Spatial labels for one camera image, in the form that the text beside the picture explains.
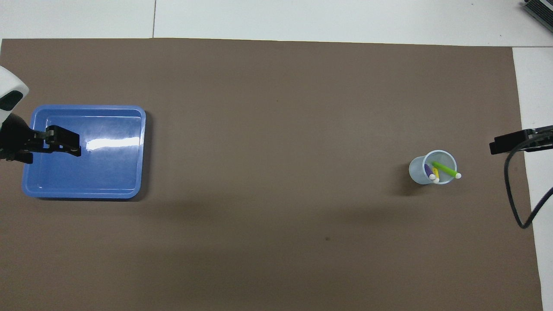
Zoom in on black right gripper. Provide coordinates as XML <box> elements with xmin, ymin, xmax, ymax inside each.
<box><xmin>489</xmin><ymin>125</ymin><xmax>553</xmax><ymax>155</ymax></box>

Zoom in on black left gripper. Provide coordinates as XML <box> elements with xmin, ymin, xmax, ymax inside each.
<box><xmin>0</xmin><ymin>113</ymin><xmax>82</xmax><ymax>165</ymax></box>

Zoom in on green marker pen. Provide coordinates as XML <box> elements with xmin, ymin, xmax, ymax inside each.
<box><xmin>432</xmin><ymin>162</ymin><xmax>462</xmax><ymax>179</ymax></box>

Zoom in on blue plastic tray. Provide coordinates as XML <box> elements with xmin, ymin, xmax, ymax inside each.
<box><xmin>22</xmin><ymin>105</ymin><xmax>146</xmax><ymax>199</ymax></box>

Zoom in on translucent plastic cup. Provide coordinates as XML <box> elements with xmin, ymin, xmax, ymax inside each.
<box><xmin>409</xmin><ymin>150</ymin><xmax>458</xmax><ymax>185</ymax></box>

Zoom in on grey ribbed device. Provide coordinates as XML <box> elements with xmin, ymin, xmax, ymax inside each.
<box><xmin>521</xmin><ymin>0</ymin><xmax>553</xmax><ymax>27</ymax></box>

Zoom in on brown table mat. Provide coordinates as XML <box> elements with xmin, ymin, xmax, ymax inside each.
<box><xmin>0</xmin><ymin>38</ymin><xmax>544</xmax><ymax>311</ymax></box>

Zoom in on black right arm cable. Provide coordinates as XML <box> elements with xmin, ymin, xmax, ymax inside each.
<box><xmin>505</xmin><ymin>130</ymin><xmax>553</xmax><ymax>229</ymax></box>

